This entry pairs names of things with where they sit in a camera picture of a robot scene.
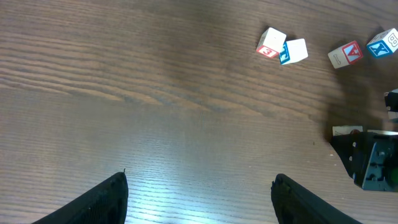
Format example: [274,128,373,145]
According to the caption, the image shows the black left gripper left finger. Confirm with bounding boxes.
[33,172,129,224]

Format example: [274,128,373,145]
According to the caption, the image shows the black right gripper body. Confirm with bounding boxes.
[330,132,397,192]

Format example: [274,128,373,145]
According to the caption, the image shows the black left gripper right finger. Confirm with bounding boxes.
[271,174,360,224]

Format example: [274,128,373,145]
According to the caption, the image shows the soccer ball block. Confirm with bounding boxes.
[332,126,363,136]

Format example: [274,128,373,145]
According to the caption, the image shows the red A block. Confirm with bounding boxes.
[328,40,363,69]

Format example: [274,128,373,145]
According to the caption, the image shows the blue X block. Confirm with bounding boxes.
[366,28,397,58]

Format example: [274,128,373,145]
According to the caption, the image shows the blue J block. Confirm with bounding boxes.
[279,39,308,65]

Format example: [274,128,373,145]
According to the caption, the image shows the red 3 block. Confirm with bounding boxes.
[256,27,287,58]

